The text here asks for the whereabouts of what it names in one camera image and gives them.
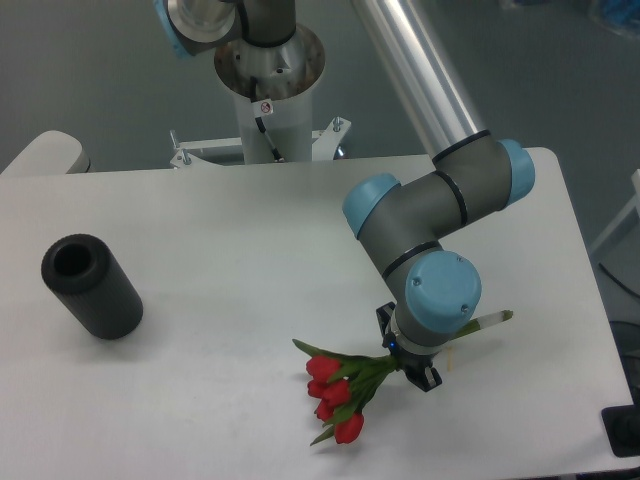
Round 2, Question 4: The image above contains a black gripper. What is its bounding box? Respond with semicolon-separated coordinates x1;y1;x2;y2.
376;302;442;392

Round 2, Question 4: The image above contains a red tulip bouquet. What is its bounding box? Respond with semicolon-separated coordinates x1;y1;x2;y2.
292;309;515;448

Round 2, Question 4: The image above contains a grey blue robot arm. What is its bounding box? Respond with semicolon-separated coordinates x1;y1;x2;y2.
155;1;535;391

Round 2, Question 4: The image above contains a black cylindrical vase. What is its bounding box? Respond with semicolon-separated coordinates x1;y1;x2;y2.
41;234;143;340

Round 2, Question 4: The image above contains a black device table corner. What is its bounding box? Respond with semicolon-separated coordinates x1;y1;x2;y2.
601;405;639;458

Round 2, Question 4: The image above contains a white furniture right edge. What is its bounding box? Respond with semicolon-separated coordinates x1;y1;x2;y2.
589;170;639;258

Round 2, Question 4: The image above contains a white chair left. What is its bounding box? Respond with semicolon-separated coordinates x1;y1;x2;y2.
1;130;92;178

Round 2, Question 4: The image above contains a black floor cable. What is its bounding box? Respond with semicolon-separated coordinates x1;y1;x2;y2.
598;262;640;296

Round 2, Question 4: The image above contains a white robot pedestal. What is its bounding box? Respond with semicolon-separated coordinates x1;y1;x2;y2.
170;24;352;168

